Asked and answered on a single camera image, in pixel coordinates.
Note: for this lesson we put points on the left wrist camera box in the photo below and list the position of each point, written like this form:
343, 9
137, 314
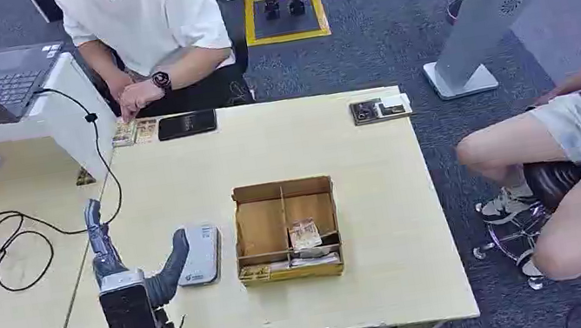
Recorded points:
127, 314

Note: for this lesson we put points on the person on stool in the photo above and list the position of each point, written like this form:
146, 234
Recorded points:
573, 141

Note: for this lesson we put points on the card stack with pale print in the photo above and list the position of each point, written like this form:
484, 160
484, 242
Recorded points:
124, 134

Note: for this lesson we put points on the grey laptop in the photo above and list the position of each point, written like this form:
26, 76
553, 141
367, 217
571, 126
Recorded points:
8, 76

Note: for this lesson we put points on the black smartphone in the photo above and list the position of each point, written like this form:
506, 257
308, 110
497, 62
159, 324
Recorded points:
187, 125

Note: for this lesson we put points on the yellow bordered floor mat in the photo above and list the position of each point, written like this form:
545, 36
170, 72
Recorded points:
286, 16

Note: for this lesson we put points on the chrome swivel stool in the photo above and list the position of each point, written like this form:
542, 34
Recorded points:
512, 235

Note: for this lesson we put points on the grey card reader device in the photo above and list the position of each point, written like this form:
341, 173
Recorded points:
201, 254

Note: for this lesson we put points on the wooden card box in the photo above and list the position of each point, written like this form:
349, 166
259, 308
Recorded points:
266, 230

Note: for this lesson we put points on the black wristwatch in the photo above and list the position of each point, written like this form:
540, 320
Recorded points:
161, 80

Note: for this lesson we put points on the person across desk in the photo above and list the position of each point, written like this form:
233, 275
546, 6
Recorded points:
151, 21

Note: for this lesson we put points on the white desk riser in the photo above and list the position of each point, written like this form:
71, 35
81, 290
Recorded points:
67, 116

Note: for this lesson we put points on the card stack with orange print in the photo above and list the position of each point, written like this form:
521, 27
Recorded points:
146, 131

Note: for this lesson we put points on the flat cards in box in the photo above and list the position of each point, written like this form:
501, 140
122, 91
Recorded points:
306, 260

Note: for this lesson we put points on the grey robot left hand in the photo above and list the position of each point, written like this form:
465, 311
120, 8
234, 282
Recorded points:
102, 262

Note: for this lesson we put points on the white floor stand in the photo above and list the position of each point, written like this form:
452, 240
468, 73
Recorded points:
482, 10

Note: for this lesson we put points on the small card by riser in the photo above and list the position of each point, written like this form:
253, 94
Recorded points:
84, 177

